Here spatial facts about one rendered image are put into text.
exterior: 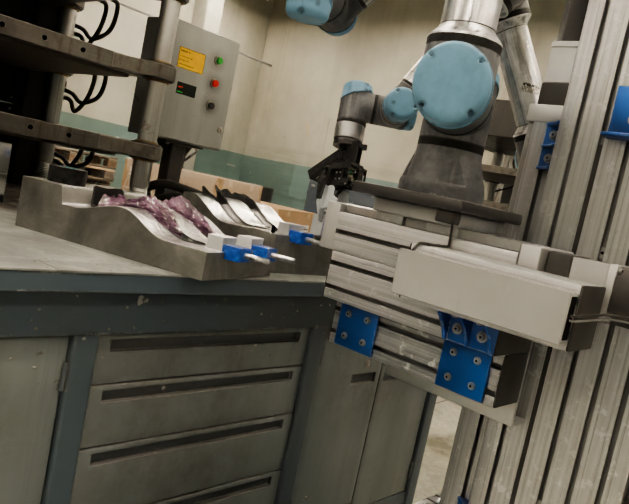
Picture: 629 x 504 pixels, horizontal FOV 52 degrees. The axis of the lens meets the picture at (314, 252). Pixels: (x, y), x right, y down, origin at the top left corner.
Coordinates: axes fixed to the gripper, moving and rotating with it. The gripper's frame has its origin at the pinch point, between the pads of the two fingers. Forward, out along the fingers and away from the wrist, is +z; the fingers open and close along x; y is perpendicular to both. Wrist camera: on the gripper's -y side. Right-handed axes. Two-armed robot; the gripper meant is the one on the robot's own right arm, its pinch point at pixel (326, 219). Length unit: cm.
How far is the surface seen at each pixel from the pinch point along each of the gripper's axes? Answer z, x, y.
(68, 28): -65, -15, -132
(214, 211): 3.0, -16.8, -22.8
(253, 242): 11.6, -28.6, 6.3
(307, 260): 11.3, -4.9, 0.8
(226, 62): -59, 19, -77
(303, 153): -220, 578, -575
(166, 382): 43, -36, -3
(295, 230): 5.4, -11.7, 1.4
